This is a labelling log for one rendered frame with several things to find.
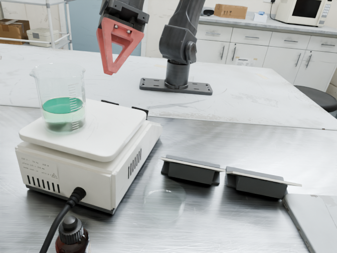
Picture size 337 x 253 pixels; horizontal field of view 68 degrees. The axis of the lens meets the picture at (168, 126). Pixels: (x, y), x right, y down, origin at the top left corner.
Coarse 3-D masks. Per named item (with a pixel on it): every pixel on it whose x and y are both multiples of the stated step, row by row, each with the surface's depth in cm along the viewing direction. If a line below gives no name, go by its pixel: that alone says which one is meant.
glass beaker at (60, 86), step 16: (48, 64) 28; (64, 64) 29; (80, 64) 29; (48, 80) 25; (64, 80) 25; (80, 80) 27; (48, 96) 26; (64, 96) 26; (80, 96) 28; (48, 112) 27; (64, 112) 27; (80, 112) 28; (48, 128) 28; (64, 128) 28; (80, 128) 29
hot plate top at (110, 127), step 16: (96, 112) 34; (112, 112) 35; (128, 112) 35; (144, 112) 36; (32, 128) 29; (96, 128) 31; (112, 128) 31; (128, 128) 31; (48, 144) 27; (64, 144) 27; (80, 144) 27; (96, 144) 28; (112, 144) 28; (96, 160) 27
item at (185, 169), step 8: (168, 160) 34; (176, 160) 34; (184, 160) 40; (192, 160) 41; (168, 168) 38; (176, 168) 36; (184, 168) 36; (192, 168) 35; (200, 168) 35; (208, 168) 34; (216, 168) 34; (176, 176) 36; (184, 176) 36; (192, 176) 36; (200, 176) 36; (208, 176) 35; (216, 176) 38
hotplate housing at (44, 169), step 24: (24, 144) 29; (144, 144) 36; (24, 168) 30; (48, 168) 29; (72, 168) 28; (96, 168) 27; (120, 168) 28; (48, 192) 31; (72, 192) 28; (96, 192) 28; (120, 192) 30
